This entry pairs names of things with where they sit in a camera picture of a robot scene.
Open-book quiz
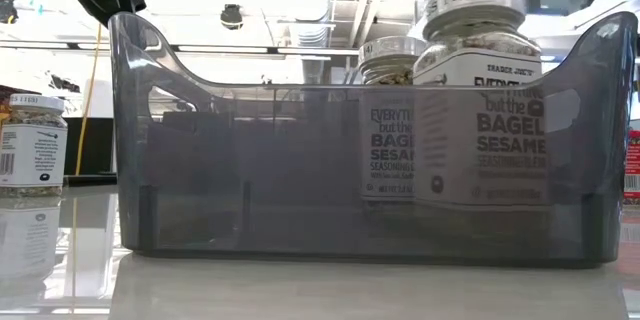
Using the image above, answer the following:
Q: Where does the bagel seasoning jar white lid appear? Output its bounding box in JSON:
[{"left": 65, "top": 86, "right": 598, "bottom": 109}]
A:
[
  {"left": 410, "top": 0, "right": 551, "bottom": 241},
  {"left": 357, "top": 35, "right": 429, "bottom": 206},
  {"left": 0, "top": 93, "right": 69, "bottom": 199}
]

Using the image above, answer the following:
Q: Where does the black hanging fixture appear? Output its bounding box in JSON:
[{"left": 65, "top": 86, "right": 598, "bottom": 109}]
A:
[{"left": 0, "top": 0, "right": 20, "bottom": 25}]

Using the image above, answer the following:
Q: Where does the black round ceiling fixture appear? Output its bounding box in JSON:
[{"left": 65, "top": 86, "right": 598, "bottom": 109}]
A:
[{"left": 219, "top": 3, "right": 245, "bottom": 31}]

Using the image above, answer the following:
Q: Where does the black cabinet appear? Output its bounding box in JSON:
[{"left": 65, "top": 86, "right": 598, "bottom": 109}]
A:
[{"left": 63, "top": 116, "right": 115, "bottom": 177}]

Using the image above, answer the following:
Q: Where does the dark grey plastic bin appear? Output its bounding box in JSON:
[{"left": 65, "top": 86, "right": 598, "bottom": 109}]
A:
[{"left": 108, "top": 10, "right": 640, "bottom": 267}]

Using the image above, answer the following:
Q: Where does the yellow cable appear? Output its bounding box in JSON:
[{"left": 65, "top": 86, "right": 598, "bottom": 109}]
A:
[{"left": 73, "top": 22, "right": 104, "bottom": 177}]

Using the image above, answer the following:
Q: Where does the silver ventilation duct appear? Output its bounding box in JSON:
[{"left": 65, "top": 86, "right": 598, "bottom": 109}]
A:
[{"left": 287, "top": 0, "right": 334, "bottom": 86}]

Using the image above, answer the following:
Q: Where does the black metal table frame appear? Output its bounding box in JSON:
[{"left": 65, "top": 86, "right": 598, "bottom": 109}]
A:
[{"left": 62, "top": 173, "right": 119, "bottom": 187}]

